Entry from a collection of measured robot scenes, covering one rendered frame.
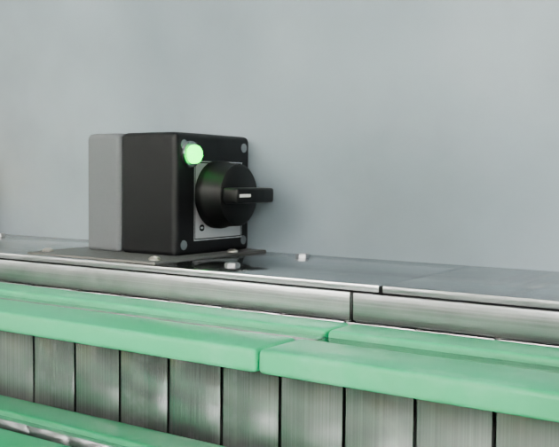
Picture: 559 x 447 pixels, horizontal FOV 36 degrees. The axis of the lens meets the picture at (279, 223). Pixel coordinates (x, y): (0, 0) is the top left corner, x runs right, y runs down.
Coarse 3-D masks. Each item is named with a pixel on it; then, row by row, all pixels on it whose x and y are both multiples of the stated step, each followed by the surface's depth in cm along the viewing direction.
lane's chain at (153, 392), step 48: (0, 336) 57; (480, 336) 38; (0, 384) 57; (48, 384) 54; (96, 384) 52; (144, 384) 49; (192, 384) 47; (240, 384) 46; (288, 384) 44; (192, 432) 48; (240, 432) 46; (288, 432) 44; (336, 432) 42; (384, 432) 41; (432, 432) 39; (480, 432) 38; (528, 432) 37
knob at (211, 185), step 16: (208, 176) 55; (224, 176) 54; (240, 176) 55; (208, 192) 54; (224, 192) 54; (240, 192) 54; (256, 192) 55; (272, 192) 56; (208, 208) 55; (224, 208) 54; (240, 208) 56; (208, 224) 56; (224, 224) 56; (240, 224) 56
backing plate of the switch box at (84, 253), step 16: (64, 256) 54; (80, 256) 53; (96, 256) 53; (112, 256) 53; (128, 256) 53; (144, 256) 53; (160, 256) 53; (176, 256) 53; (192, 256) 53; (208, 256) 54
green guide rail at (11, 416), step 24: (0, 408) 52; (24, 408) 52; (48, 408) 53; (0, 432) 48; (24, 432) 49; (48, 432) 49; (72, 432) 49; (96, 432) 48; (120, 432) 48; (144, 432) 48
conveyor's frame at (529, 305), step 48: (0, 240) 67; (48, 240) 68; (96, 288) 51; (144, 288) 49; (192, 288) 47; (240, 288) 45; (288, 288) 44; (336, 288) 42; (384, 288) 41; (432, 288) 40; (480, 288) 40; (528, 288) 40; (528, 336) 37
